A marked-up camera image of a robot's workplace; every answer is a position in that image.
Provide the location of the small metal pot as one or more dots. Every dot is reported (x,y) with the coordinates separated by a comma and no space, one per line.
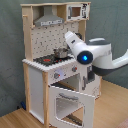
(61,53)

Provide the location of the white oven door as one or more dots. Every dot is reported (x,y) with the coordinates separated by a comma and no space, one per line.
(63,102)

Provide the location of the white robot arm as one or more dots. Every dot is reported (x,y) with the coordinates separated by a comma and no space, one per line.
(97,53)

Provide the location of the wooden toy kitchen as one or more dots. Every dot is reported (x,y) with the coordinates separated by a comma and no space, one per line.
(41,41)

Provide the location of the right red stove knob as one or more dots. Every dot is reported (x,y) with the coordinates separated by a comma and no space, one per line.
(74,69)

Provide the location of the black stovetop red burners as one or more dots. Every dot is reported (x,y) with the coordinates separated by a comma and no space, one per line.
(50,60)

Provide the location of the grey dishwasher panel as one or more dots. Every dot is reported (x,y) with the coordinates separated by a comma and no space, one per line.
(90,74)

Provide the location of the grey range hood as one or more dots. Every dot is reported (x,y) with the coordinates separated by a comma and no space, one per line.
(48,18)

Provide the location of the toy microwave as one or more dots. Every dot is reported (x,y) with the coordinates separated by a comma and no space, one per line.
(78,11)

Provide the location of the grey cabinet door handle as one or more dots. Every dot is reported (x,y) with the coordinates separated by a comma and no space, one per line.
(84,83)

